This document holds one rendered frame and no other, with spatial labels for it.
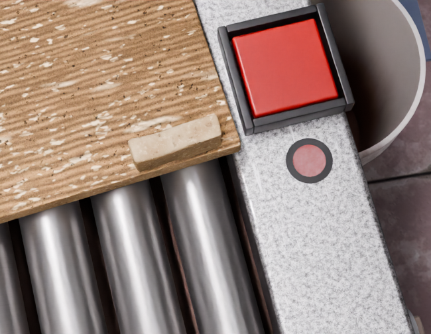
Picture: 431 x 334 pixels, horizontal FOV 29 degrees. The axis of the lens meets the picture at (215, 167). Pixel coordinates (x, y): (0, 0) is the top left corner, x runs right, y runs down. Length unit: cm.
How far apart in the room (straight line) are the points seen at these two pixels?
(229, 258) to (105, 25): 18
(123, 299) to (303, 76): 19
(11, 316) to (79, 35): 19
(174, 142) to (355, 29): 87
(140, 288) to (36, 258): 7
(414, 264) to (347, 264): 96
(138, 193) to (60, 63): 10
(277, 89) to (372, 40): 79
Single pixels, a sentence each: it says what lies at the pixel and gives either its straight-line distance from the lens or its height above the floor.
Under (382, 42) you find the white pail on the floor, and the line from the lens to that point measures 133.
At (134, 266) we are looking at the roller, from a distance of 54.
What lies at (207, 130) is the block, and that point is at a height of 96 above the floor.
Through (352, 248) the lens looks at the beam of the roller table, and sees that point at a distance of 56.
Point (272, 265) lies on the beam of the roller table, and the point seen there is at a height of 92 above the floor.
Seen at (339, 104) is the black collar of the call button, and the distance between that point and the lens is 56.
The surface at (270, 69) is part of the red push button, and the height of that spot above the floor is 93.
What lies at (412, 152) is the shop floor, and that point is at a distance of 156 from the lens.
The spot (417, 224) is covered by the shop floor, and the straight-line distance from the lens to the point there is 153.
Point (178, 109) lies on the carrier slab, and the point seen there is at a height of 94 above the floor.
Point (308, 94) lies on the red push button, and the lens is 56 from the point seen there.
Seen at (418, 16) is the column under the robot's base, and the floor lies 1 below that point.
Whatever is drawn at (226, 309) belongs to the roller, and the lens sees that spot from 54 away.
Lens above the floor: 146
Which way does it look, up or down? 75 degrees down
